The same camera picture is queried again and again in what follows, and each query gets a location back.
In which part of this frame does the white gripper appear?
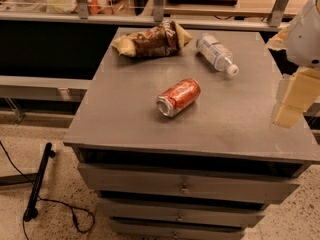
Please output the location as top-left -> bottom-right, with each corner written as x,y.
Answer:
266,0 -> 320,128

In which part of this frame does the red coke can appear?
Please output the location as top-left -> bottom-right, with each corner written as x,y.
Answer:
156,78 -> 201,118

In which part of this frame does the brown chip bag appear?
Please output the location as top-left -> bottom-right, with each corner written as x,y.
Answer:
111,20 -> 192,58

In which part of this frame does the clear plastic water bottle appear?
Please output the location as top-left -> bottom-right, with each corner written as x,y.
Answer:
196,33 -> 239,77

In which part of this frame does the top cabinet drawer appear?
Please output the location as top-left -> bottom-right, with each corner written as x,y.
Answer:
78,163 -> 299,204

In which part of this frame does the cabinet drawer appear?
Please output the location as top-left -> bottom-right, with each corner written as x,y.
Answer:
98,198 -> 264,228
110,218 -> 244,240
78,163 -> 299,204

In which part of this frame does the grey drawer cabinet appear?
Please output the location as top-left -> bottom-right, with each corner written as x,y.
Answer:
63,27 -> 320,240

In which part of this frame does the grey metal railing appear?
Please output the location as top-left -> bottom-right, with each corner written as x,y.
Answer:
0,0 -> 298,32

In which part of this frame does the middle cabinet drawer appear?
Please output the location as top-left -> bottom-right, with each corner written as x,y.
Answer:
98,198 -> 264,228

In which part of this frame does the bottom cabinet drawer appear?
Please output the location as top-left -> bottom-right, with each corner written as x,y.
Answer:
110,218 -> 244,240

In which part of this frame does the black floor stand bar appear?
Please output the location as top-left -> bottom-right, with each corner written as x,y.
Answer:
23,143 -> 56,222

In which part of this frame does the black floor cable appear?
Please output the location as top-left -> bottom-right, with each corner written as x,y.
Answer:
0,140 -> 96,240

